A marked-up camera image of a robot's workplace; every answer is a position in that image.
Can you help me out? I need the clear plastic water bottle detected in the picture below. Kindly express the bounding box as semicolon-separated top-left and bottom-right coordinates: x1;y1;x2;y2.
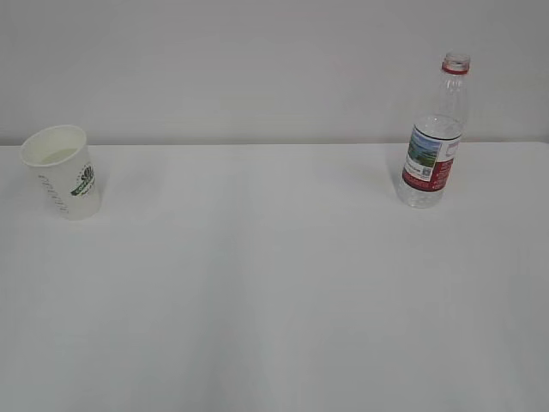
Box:
397;52;471;209

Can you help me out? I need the white paper cup green logo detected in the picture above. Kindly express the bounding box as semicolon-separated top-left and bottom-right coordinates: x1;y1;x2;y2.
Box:
20;125;100;221

